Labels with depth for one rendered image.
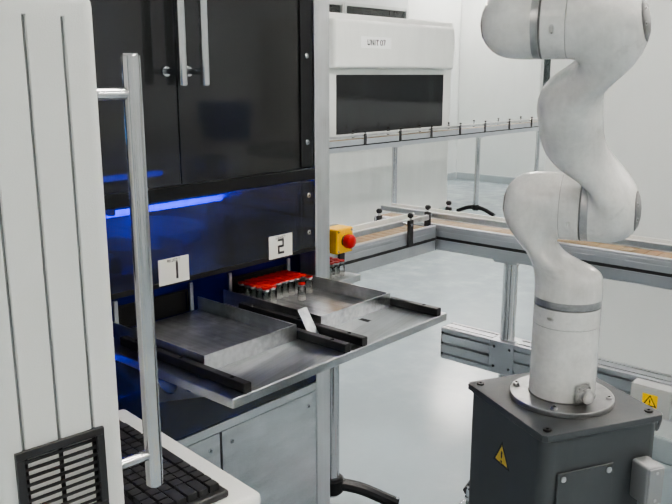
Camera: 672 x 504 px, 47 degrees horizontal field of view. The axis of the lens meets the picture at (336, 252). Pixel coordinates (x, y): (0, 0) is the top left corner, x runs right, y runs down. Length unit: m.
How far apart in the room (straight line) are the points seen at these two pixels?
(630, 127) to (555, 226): 1.71
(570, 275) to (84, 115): 0.86
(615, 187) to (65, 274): 0.87
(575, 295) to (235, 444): 1.02
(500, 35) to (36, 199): 0.66
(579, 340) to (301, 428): 1.02
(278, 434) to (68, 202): 1.31
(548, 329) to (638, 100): 1.74
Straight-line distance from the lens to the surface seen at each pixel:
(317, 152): 2.08
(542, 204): 1.40
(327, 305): 1.98
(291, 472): 2.27
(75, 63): 0.99
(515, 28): 1.15
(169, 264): 1.79
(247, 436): 2.10
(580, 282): 1.43
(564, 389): 1.48
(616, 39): 1.14
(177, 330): 1.82
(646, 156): 3.08
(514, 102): 10.73
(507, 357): 2.78
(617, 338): 3.24
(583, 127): 1.25
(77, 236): 1.01
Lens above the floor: 1.45
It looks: 13 degrees down
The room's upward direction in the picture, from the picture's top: straight up
